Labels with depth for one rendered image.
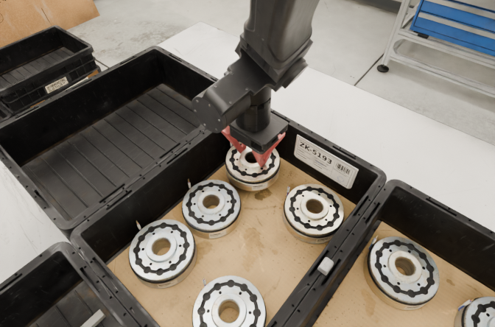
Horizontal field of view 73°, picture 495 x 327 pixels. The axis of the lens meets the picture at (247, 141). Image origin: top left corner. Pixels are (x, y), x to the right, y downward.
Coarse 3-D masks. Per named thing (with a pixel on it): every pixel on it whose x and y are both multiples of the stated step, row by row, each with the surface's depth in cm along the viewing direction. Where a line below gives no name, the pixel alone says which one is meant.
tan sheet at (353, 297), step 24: (360, 264) 54; (360, 288) 51; (456, 288) 51; (480, 288) 51; (336, 312) 49; (360, 312) 49; (384, 312) 49; (408, 312) 49; (432, 312) 49; (456, 312) 49
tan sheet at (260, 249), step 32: (256, 192) 63; (256, 224) 59; (128, 256) 55; (224, 256) 55; (256, 256) 55; (288, 256) 55; (128, 288) 51; (192, 288) 51; (288, 288) 51; (160, 320) 48; (224, 320) 48
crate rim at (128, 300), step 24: (288, 120) 62; (192, 144) 58; (336, 144) 58; (168, 168) 55; (96, 216) 49; (360, 216) 49; (72, 240) 46; (336, 240) 46; (96, 264) 44; (312, 264) 44; (120, 288) 42; (144, 312) 40; (288, 312) 40
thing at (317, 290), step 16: (384, 192) 51; (416, 192) 51; (368, 208) 50; (448, 208) 50; (368, 224) 48; (464, 224) 48; (352, 240) 46; (336, 256) 45; (336, 272) 43; (320, 288) 42; (304, 304) 40; (288, 320) 39
